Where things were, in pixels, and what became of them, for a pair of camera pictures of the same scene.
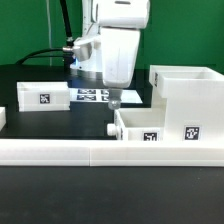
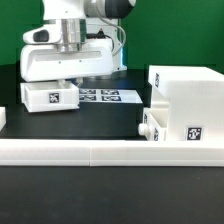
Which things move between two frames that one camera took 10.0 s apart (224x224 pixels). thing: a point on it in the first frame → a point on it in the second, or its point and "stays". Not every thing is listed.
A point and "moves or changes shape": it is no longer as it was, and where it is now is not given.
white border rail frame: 108,152 stays
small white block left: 3,120 stays
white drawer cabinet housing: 194,108 stays
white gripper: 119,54 → 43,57
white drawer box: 137,124 moves or changes shape
